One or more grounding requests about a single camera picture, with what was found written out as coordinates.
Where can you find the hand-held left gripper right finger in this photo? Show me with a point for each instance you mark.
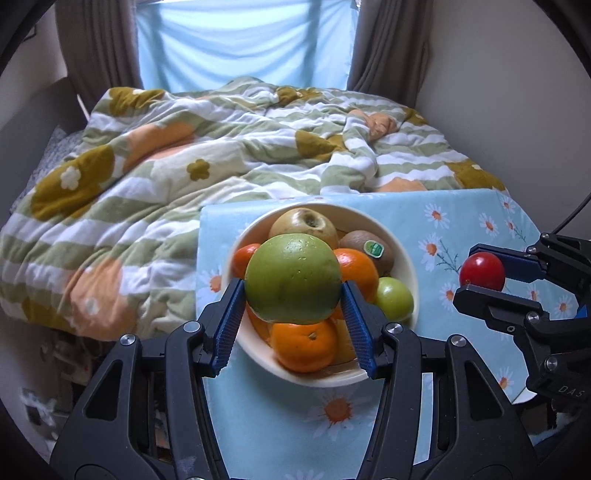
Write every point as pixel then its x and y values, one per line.
pixel 358 327

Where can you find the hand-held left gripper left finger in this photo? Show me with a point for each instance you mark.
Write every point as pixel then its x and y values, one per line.
pixel 228 323

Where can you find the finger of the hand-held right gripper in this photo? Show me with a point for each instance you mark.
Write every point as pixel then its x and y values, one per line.
pixel 521 270
pixel 498 309

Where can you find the large orange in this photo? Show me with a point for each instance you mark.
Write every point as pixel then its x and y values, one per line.
pixel 259 325

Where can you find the red tomato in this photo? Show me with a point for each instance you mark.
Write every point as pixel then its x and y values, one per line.
pixel 482 270

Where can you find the small green apple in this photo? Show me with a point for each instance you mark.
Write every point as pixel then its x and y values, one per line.
pixel 392 297

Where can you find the medium orange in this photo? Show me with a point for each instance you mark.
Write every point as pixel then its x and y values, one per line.
pixel 304 346

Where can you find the small mandarin orange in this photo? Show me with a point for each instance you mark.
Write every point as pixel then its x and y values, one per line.
pixel 242 263

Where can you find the white bowl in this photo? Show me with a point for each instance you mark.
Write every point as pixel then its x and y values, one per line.
pixel 408 277

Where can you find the large green apple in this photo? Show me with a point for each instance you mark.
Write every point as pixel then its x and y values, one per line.
pixel 293 277

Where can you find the blue daisy tablecloth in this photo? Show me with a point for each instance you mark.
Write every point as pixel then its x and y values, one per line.
pixel 461 217

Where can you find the brown kiwi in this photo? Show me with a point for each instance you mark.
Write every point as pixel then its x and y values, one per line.
pixel 355 244

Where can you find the yellow-brown apple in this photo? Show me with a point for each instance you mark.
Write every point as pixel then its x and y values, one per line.
pixel 300 224

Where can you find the striped floral quilt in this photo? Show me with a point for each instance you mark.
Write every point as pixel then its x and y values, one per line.
pixel 184 138

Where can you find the grey patterned bedsheet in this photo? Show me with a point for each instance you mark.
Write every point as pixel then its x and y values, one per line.
pixel 60 150

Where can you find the brown curtain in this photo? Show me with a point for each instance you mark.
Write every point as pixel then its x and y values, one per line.
pixel 392 46
pixel 101 46

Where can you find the light blue window curtain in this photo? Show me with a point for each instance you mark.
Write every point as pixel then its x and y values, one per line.
pixel 244 41

